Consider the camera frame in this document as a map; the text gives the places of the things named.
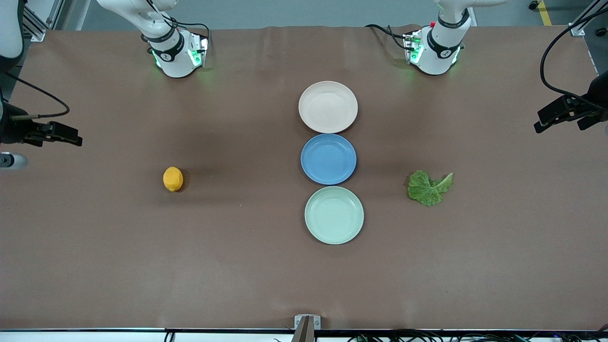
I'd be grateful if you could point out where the green lettuce leaf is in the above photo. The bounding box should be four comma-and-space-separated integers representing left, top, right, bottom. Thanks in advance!
407, 170, 454, 208

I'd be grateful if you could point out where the black left base cable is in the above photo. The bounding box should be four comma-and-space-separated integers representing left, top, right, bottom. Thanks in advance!
365, 24, 414, 49

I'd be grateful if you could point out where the white table edge rail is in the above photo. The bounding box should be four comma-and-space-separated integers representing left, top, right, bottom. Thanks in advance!
0, 328, 608, 342

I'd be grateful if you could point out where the metal right base bracket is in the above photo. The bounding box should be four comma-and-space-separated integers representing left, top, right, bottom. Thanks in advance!
189, 32, 210, 68

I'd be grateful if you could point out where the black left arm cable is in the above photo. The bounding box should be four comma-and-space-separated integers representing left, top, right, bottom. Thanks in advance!
540, 5, 608, 107

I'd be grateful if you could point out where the yellow lemon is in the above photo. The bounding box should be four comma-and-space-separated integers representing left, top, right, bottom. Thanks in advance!
163, 166, 184, 192

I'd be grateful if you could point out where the brown table mat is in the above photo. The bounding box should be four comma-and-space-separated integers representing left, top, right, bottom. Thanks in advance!
0, 25, 608, 331

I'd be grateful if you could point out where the pale green round plate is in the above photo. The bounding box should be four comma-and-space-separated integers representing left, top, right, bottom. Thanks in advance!
304, 186, 365, 246

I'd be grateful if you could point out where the blue round plate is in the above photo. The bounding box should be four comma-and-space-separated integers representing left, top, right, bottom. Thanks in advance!
301, 133, 357, 186

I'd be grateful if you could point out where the metal table edge bracket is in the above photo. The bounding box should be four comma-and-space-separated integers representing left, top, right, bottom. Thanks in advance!
294, 314, 322, 342

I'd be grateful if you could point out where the black right base cable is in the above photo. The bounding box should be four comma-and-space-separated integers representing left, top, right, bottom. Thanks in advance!
142, 0, 210, 41

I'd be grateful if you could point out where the black base cable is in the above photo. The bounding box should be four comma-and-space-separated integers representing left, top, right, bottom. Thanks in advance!
365, 24, 414, 49
142, 0, 210, 41

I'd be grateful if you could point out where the beige round plate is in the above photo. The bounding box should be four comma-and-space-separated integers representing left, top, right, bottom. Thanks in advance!
298, 81, 359, 134

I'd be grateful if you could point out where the aluminium frame post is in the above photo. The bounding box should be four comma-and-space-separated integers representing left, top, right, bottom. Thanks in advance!
569, 0, 608, 37
47, 0, 65, 27
21, 0, 46, 42

